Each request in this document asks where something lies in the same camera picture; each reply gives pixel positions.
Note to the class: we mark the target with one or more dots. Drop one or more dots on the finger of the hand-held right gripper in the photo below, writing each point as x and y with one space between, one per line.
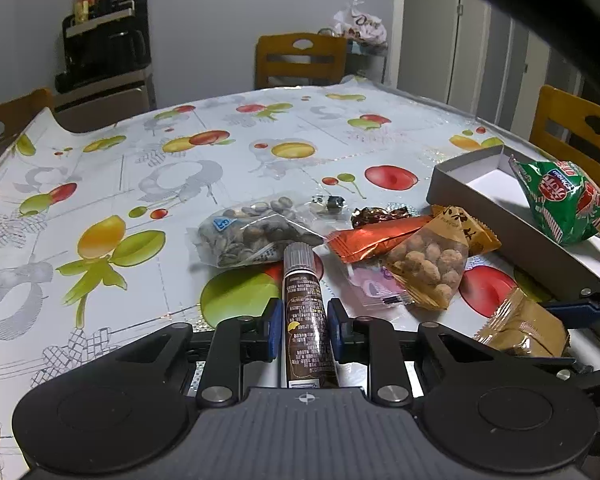
587 377
577 309

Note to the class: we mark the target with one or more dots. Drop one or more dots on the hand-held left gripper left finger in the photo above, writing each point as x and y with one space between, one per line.
275 327

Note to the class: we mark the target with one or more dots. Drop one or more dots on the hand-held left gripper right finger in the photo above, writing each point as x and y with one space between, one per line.
335 327

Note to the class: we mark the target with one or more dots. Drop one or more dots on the brown tube snack packet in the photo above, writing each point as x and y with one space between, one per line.
306 320

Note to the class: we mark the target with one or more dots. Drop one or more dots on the orange foil snack packet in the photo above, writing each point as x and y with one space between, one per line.
370 240

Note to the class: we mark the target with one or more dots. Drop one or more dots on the clear bag of seeds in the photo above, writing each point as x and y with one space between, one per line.
250 235

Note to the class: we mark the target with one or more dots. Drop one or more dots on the grey cardboard box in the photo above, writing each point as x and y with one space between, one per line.
505 230

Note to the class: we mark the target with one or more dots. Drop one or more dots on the green snack bag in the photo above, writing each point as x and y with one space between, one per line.
565 200

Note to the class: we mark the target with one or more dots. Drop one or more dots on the peanut bag with orange top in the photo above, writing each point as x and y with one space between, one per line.
430 260

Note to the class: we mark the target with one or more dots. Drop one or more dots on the brown foil candy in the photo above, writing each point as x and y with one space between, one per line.
375 216

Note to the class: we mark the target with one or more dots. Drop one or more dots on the tan snack packet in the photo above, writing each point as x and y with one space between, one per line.
525 327

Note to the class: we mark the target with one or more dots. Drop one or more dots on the pink snack packet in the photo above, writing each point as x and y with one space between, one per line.
375 285

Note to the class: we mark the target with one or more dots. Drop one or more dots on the small black white candy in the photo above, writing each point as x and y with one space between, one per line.
330 204

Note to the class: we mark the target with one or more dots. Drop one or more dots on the wooden chair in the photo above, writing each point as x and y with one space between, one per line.
300 62
555 120
15 110

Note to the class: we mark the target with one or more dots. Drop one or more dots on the fruit print tablecloth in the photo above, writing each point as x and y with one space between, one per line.
130 170

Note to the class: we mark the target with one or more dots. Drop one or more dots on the white door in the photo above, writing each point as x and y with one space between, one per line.
550 80
430 35

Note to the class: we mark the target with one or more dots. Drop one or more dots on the storage shelf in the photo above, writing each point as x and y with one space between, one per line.
367 62

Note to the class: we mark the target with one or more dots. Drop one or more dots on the white plastic bag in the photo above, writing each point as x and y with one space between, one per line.
360 22

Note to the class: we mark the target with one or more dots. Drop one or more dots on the yellow bottle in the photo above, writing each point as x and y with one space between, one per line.
82 7

